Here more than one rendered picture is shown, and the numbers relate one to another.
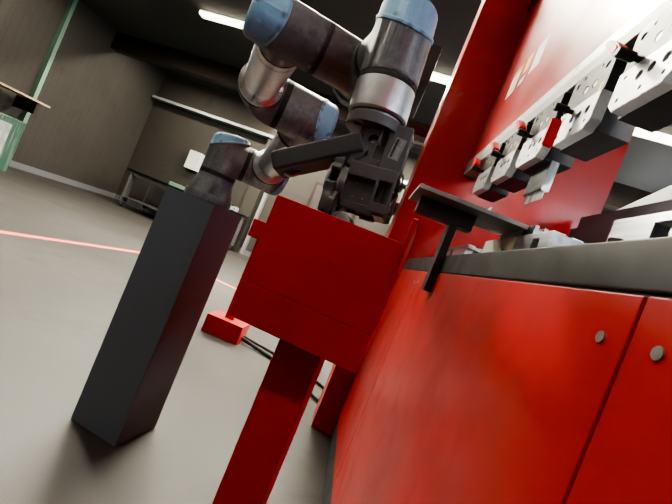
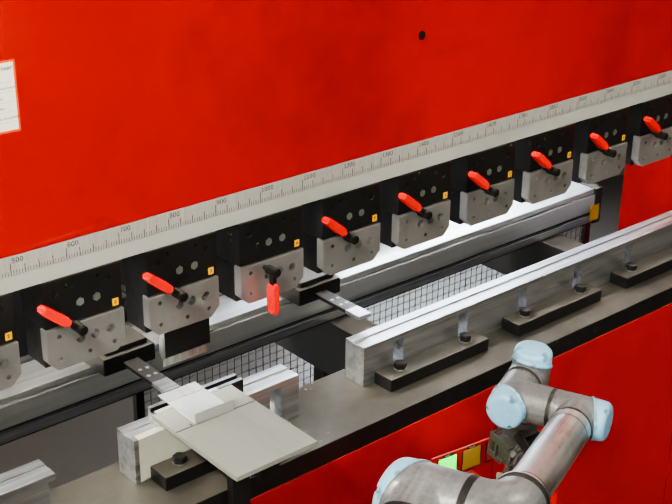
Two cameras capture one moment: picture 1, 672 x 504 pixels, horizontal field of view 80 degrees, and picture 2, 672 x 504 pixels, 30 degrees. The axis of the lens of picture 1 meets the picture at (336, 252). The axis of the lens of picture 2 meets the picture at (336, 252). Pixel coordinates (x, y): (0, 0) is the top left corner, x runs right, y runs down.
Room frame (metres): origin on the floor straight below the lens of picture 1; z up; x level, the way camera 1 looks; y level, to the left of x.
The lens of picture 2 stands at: (2.23, 1.29, 2.22)
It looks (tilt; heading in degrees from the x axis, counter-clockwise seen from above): 24 degrees down; 226
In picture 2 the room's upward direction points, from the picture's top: 1 degrees clockwise
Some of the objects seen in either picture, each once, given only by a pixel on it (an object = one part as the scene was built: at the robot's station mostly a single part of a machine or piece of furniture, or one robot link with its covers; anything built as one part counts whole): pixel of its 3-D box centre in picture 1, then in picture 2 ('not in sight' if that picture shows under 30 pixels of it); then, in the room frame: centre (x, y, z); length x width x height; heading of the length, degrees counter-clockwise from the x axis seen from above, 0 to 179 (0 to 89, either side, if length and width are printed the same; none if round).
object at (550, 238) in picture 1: (517, 260); (212, 421); (0.95, -0.40, 0.92); 0.39 x 0.06 x 0.10; 177
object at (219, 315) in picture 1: (246, 277); not in sight; (2.70, 0.49, 0.41); 0.25 x 0.20 x 0.83; 87
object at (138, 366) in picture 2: not in sight; (135, 360); (1.00, -0.57, 1.01); 0.26 x 0.12 x 0.05; 87
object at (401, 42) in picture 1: (397, 49); (530, 372); (0.51, 0.03, 1.04); 0.09 x 0.08 x 0.11; 19
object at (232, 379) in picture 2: (521, 236); (196, 399); (0.98, -0.40, 0.98); 0.20 x 0.03 x 0.03; 177
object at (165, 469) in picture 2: not in sight; (223, 450); (0.96, -0.34, 0.89); 0.30 x 0.05 x 0.03; 177
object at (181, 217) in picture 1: (160, 312); not in sight; (1.31, 0.45, 0.39); 0.18 x 0.18 x 0.78; 76
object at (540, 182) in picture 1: (539, 184); (184, 336); (1.00, -0.40, 1.13); 0.10 x 0.02 x 0.10; 177
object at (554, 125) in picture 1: (556, 126); (271, 289); (0.85, -0.33, 1.20); 0.04 x 0.02 x 0.10; 87
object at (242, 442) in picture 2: (462, 211); (233, 430); (1.01, -0.26, 1.00); 0.26 x 0.18 x 0.01; 87
